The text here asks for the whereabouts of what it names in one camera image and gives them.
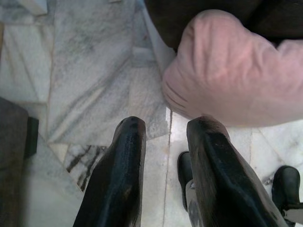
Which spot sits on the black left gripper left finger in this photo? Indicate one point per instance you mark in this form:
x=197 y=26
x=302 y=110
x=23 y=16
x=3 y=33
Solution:
x=118 y=170

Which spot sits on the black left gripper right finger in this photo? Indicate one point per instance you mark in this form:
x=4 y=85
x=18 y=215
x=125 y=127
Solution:
x=220 y=175

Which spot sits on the pink pillow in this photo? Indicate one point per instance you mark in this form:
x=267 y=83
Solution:
x=232 y=71

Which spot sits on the dark brown fabric sofa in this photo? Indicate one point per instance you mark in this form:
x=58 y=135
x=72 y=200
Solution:
x=260 y=19

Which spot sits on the dark upholstered furniture piece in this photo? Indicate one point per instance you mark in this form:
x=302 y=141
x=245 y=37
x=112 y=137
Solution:
x=11 y=153

